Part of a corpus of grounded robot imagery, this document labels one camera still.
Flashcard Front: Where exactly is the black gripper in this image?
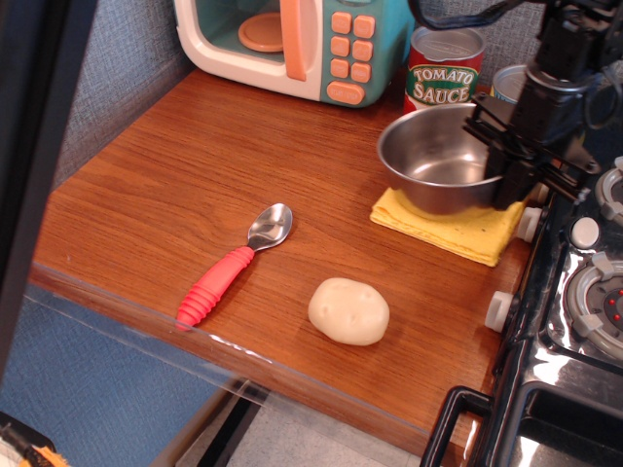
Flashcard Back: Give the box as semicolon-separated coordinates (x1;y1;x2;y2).
464;67;600;210

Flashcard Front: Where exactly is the stainless steel pot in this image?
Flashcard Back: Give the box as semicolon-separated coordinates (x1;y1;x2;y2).
377;103;500;218

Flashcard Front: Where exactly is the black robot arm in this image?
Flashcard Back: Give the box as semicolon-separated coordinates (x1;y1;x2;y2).
464;1;622;210

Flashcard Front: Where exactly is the yellow folded cloth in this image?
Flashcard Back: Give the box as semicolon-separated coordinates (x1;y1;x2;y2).
370;189;526;268

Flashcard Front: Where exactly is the pineapple slices can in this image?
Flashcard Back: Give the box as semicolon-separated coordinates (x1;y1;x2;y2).
490;64;527;104

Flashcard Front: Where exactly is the tomato sauce can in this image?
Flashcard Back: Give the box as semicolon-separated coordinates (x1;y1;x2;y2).
403;27;485;114

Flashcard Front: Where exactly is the toy microwave oven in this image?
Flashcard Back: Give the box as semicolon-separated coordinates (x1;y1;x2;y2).
174;0;415;108

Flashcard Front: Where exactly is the white toy potato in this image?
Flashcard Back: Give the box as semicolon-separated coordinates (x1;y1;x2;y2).
308;277;389;346

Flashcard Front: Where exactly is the black toy stove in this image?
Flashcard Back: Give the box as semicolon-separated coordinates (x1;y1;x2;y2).
420;83;623;467

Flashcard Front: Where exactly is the clear acrylic table guard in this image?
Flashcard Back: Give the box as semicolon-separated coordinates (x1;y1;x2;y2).
28;264;427;466

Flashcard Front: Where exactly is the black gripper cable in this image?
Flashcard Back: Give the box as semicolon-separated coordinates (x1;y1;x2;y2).
407;0;546;31

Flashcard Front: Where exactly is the red handled metal spoon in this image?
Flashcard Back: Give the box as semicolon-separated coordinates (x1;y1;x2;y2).
176;203;293;331

